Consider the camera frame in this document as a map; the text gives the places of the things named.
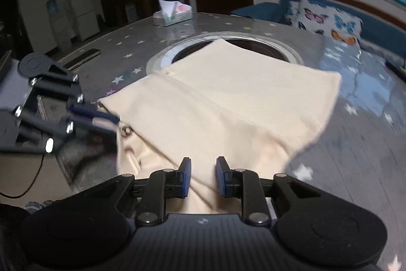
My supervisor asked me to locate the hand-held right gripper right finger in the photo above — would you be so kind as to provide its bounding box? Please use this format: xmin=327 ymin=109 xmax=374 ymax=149
xmin=216 ymin=157 xmax=322 ymax=227

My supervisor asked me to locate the black flat bar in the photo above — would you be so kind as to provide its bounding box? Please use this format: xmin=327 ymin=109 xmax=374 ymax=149
xmin=58 ymin=48 xmax=102 ymax=72

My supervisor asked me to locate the pastel tissue box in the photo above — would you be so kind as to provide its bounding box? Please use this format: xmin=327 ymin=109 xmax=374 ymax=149
xmin=152 ymin=0 xmax=193 ymax=27

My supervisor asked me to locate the thin black cable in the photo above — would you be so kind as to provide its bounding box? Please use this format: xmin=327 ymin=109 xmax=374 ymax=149
xmin=0 ymin=152 xmax=45 ymax=199

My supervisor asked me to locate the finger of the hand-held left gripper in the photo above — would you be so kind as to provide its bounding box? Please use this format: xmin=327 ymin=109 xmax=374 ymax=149
xmin=13 ymin=104 xmax=119 ymax=154
xmin=30 ymin=63 xmax=120 ymax=126

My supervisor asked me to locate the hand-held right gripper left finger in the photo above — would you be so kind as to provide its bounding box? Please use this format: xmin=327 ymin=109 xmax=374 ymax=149
xmin=79 ymin=157 xmax=193 ymax=226

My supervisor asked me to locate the cream garment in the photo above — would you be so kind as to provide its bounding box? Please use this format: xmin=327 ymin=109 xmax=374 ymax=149
xmin=96 ymin=38 xmax=343 ymax=215

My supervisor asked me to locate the white water dispenser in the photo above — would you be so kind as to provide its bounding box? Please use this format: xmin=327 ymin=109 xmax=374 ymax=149
xmin=46 ymin=0 xmax=72 ymax=51

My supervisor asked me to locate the blue sofa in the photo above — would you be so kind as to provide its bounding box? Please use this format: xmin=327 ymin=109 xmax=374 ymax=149
xmin=231 ymin=0 xmax=406 ymax=82

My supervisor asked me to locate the white refrigerator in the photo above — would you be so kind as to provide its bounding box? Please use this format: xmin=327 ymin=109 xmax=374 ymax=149
xmin=67 ymin=0 xmax=100 ymax=42

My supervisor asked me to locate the round built-in table stove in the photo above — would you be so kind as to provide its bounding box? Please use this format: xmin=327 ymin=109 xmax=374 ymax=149
xmin=146 ymin=31 xmax=304 ymax=75

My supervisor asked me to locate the dark wooden sideboard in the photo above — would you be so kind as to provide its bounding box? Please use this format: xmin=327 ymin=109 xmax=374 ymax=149
xmin=122 ymin=0 xmax=190 ymax=26

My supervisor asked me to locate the butterfly print pillow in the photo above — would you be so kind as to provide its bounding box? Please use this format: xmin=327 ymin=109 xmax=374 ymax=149
xmin=283 ymin=0 xmax=364 ymax=48

